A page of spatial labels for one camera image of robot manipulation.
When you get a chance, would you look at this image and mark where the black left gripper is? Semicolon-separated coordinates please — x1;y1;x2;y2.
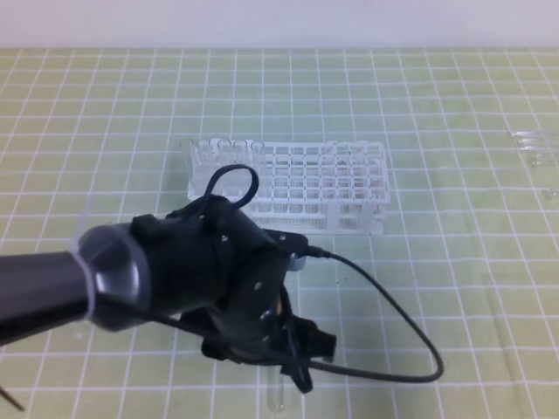
203;242;337;394

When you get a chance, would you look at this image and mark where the clear glass test tube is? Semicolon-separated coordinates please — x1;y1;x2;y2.
266;366;285;413

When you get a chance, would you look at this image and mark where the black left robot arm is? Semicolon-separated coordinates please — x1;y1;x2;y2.
1;211;336;393

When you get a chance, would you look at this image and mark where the white plastic test tube rack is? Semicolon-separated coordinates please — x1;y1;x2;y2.
188;139;390;236

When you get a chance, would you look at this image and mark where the loose glass test tube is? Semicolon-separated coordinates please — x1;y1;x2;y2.
508;131;558;142
542;189;559;199
528;153;559;168
515;139;558;154

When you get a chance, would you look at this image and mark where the black left camera cable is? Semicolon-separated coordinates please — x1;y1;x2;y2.
305;245;445;385

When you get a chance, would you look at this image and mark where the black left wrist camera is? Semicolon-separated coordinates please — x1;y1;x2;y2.
264;229;309;271

